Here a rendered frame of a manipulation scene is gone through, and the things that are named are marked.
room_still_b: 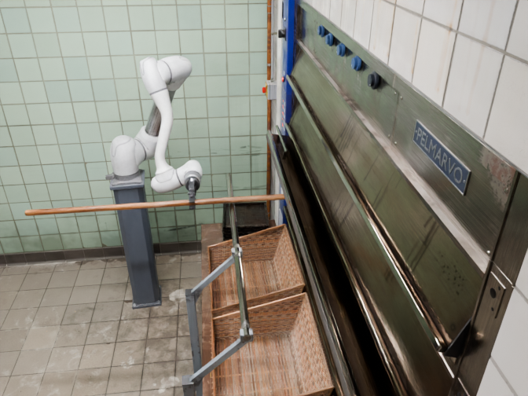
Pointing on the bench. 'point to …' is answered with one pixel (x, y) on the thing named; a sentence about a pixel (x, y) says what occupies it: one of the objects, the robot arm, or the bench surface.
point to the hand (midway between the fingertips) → (192, 202)
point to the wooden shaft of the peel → (152, 204)
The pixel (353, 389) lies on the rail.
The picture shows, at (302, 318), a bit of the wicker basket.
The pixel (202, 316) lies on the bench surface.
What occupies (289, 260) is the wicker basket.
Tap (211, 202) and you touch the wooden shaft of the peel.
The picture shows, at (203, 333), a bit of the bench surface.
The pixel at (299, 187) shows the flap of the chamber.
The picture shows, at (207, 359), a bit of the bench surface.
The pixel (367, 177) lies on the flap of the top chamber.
